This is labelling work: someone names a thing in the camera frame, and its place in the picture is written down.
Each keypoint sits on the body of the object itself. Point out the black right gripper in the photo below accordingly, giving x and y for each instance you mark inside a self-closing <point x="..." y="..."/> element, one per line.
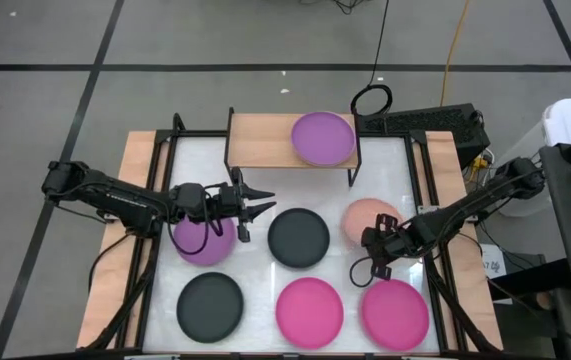
<point x="392" y="240"/>

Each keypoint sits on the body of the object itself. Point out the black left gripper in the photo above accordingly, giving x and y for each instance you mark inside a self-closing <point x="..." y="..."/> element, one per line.
<point x="225" y="202"/>

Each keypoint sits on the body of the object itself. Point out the salmon round plate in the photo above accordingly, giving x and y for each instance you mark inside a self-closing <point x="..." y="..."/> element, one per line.
<point x="360" y="215"/>

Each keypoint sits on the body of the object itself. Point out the dark grey round plate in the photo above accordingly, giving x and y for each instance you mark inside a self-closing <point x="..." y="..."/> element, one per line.
<point x="210" y="307"/>
<point x="298" y="238"/>

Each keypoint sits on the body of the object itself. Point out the pink round plate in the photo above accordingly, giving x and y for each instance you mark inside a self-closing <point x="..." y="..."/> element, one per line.
<point x="395" y="315"/>
<point x="309" y="313"/>

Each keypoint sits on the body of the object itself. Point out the purple round plate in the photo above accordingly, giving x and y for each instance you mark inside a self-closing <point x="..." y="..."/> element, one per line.
<point x="322" y="137"/>
<point x="195" y="240"/>

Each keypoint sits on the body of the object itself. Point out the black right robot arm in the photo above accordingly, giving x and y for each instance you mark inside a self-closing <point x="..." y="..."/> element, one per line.
<point x="465" y="207"/>

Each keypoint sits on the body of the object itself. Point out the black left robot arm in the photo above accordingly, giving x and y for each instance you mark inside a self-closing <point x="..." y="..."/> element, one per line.
<point x="115" y="197"/>

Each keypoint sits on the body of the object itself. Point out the wooden shelf with black legs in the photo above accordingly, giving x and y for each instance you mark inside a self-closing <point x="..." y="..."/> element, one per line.
<point x="260" y="140"/>

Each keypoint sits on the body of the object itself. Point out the black computer case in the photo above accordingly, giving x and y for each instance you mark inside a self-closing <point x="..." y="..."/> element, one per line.
<point x="430" y="122"/>

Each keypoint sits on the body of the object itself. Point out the yellow plug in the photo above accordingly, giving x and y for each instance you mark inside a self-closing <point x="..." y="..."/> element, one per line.
<point x="480" y="162"/>

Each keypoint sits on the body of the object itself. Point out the black metal table frame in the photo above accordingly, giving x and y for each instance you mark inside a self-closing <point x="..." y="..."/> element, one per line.
<point x="200" y="133"/>

